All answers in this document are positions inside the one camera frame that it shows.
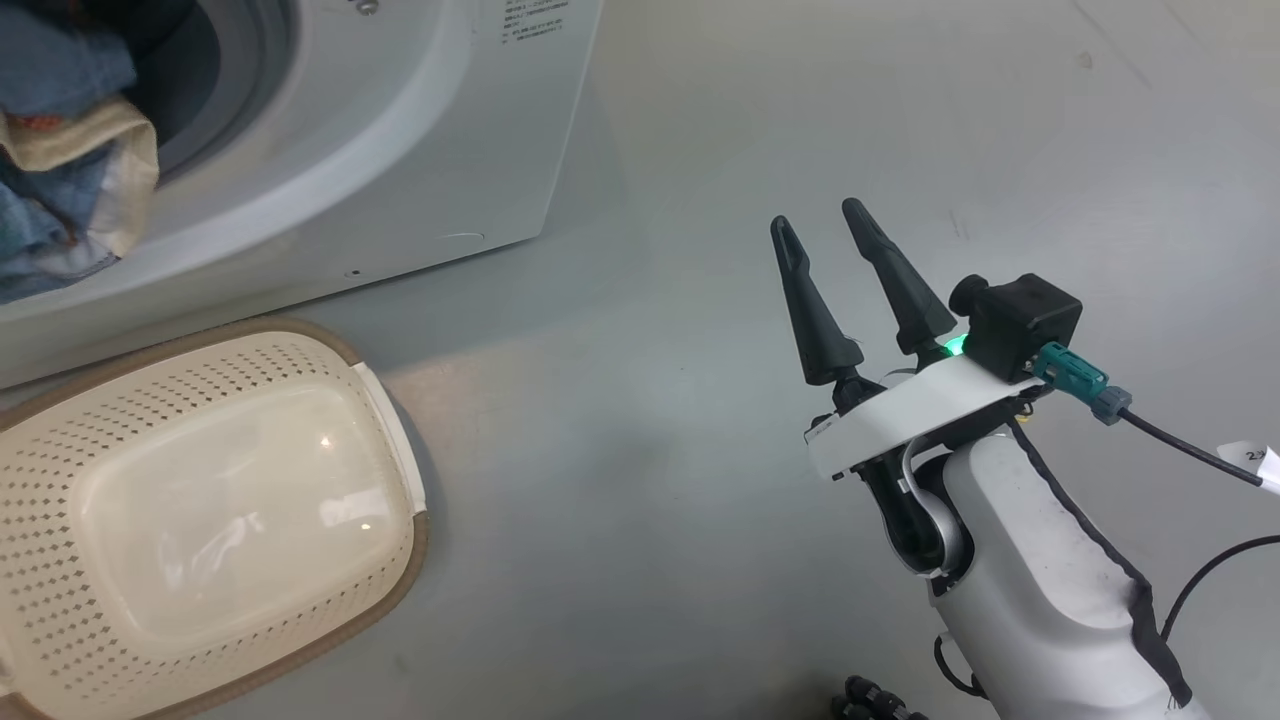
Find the cream perforated laundry basket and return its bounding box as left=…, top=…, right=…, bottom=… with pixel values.
left=0, top=317, right=431, bottom=720

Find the blue cartoon shirt cream collar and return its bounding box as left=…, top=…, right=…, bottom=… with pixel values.
left=0, top=0, right=161, bottom=261

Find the black connector cluster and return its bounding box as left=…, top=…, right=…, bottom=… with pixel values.
left=832, top=675, right=926, bottom=720

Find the white front-load washing machine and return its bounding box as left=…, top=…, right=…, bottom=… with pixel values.
left=0, top=0, right=606, bottom=389

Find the black sleeved arm cable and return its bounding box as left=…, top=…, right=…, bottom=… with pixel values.
left=1005, top=415, right=1193, bottom=711

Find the blue cartoon pants elastic waist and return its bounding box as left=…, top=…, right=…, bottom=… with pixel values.
left=0, top=150, right=121, bottom=303

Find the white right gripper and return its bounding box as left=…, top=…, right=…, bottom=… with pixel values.
left=770, top=197, right=1046, bottom=483

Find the white paper cable tag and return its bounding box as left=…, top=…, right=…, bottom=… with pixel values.
left=1218, top=440, right=1280, bottom=496

